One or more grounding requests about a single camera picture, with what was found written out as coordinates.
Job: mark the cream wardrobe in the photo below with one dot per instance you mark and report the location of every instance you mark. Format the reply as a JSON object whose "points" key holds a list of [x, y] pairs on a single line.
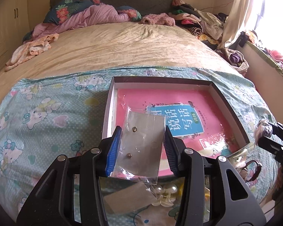
{"points": [[14, 25]]}

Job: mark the floral dark pillow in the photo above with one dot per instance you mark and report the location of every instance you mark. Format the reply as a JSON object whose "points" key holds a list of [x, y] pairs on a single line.
{"points": [[65, 9]]}

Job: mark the beige bed cover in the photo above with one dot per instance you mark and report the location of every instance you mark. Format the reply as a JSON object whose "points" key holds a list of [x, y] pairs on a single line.
{"points": [[116, 45]]}

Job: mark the bag of dark beads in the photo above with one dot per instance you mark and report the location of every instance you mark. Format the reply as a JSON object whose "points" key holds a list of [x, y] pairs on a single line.
{"points": [[263, 129]]}

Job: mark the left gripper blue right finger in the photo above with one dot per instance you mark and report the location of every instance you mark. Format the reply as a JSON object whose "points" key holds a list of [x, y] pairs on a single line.
{"points": [[172, 152]]}

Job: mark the pink purple quilt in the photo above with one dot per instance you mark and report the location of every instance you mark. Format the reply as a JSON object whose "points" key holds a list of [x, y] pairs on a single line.
{"points": [[95, 14]]}

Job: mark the pink fuzzy garment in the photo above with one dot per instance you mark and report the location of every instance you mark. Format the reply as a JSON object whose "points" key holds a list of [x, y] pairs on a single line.
{"points": [[160, 19]]}

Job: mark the Hello Kitty blue blanket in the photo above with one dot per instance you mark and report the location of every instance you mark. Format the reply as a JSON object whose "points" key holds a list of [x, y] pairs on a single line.
{"points": [[40, 119]]}

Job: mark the cream curtain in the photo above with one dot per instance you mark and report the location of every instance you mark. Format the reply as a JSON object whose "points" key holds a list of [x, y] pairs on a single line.
{"points": [[243, 16]]}

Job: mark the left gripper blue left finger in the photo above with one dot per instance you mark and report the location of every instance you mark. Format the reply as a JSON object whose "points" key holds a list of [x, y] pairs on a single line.
{"points": [[112, 152]]}

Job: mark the peach clothes on bed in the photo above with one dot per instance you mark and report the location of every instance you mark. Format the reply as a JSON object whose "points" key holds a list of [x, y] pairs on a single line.
{"points": [[29, 50]]}

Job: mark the pearl clear hair claw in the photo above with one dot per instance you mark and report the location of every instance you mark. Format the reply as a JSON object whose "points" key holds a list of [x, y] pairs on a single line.
{"points": [[165, 195]]}

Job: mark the shallow black cardboard box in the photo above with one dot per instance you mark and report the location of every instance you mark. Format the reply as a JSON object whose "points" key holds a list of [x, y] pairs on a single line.
{"points": [[177, 127]]}

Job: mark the laundry basket with clothes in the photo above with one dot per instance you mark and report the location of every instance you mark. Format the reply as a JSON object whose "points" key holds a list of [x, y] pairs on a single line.
{"points": [[235, 59]]}

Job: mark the silver earring card bag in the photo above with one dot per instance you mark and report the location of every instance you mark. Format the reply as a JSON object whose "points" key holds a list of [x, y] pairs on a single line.
{"points": [[139, 151]]}

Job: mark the pink book in box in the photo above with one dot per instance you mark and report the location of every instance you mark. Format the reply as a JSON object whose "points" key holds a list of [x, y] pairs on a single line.
{"points": [[172, 127]]}

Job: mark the pile of clothes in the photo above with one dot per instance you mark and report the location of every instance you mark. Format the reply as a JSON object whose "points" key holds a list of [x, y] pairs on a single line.
{"points": [[205, 26]]}

